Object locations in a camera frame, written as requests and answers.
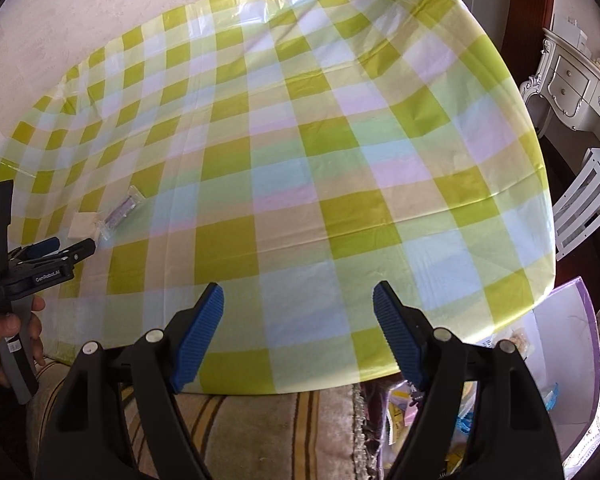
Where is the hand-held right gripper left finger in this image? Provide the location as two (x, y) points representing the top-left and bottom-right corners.
(32, 282), (226, 480)

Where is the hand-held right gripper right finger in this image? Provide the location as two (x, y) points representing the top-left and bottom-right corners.
(372, 280), (566, 480)

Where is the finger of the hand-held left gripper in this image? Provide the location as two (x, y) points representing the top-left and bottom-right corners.
(10, 237), (61, 263)
(9, 240), (97, 281)

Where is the clear packet with purple stick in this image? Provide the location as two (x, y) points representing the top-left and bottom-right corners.
(94, 186), (145, 241)

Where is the purple cardboard box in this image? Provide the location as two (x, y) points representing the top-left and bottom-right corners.
(360, 275), (600, 480)

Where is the striped seat cushion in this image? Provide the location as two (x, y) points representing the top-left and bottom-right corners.
(27, 355), (381, 480)

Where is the yellow checked tablecloth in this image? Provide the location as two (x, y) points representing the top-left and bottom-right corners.
(0, 0), (556, 396)

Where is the white slatted chair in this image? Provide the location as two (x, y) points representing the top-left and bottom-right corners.
(550, 147), (600, 261)

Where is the white ornate dresser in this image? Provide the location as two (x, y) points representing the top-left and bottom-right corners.
(520, 27), (600, 136)

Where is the brown wooden door frame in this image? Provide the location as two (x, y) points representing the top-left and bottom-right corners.
(500, 0), (556, 81)

